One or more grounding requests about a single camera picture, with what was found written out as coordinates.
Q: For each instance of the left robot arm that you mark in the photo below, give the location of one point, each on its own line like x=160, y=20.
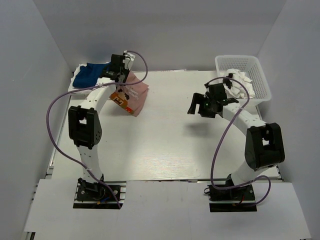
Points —
x=84, y=126

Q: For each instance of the white folded t-shirt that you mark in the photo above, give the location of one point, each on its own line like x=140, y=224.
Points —
x=85, y=91

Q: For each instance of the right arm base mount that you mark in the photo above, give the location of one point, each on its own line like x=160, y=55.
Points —
x=236, y=200

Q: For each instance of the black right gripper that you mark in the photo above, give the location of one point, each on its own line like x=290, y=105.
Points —
x=199, y=98

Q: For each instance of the white crumpled t-shirt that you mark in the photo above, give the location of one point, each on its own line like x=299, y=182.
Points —
x=237, y=89

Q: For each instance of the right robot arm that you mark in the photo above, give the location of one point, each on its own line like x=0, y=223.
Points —
x=264, y=146

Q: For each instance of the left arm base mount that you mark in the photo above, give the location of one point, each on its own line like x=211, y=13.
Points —
x=86, y=198

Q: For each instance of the pink t-shirt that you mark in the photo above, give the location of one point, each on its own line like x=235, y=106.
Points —
x=131, y=98

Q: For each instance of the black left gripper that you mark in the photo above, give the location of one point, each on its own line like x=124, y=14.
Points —
x=127, y=71

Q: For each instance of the blue folded t-shirt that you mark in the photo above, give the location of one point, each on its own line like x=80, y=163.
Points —
x=88, y=75

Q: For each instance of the white plastic basket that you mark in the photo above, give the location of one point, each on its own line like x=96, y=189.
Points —
x=247, y=70

